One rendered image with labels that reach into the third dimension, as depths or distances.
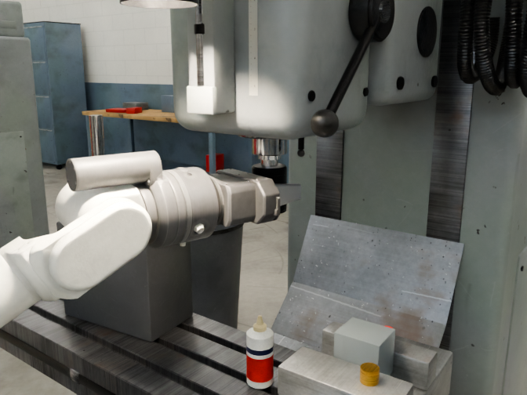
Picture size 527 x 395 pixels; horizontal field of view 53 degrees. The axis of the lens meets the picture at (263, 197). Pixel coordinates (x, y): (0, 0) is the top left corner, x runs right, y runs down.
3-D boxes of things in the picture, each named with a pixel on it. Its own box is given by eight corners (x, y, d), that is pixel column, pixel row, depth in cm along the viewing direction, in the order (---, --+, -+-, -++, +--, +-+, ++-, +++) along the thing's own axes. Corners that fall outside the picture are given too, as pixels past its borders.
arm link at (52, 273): (164, 239, 56) (52, 321, 50) (129, 216, 63) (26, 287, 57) (137, 190, 53) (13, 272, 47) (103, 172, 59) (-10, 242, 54)
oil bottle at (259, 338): (262, 393, 77) (262, 324, 75) (241, 383, 79) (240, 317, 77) (278, 380, 80) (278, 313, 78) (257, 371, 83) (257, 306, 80)
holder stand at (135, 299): (150, 343, 91) (144, 233, 86) (63, 314, 102) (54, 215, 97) (194, 316, 101) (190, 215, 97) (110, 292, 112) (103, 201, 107)
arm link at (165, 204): (189, 254, 60) (91, 277, 53) (147, 227, 68) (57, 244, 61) (189, 156, 57) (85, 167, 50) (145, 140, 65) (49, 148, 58)
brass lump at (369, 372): (374, 389, 59) (375, 375, 59) (356, 382, 61) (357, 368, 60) (382, 379, 61) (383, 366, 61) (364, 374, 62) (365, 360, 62)
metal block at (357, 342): (376, 391, 64) (379, 346, 62) (332, 375, 67) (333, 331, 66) (393, 371, 68) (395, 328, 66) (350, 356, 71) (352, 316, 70)
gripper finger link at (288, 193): (297, 202, 71) (260, 209, 68) (297, 179, 71) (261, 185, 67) (305, 204, 70) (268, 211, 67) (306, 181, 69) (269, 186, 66)
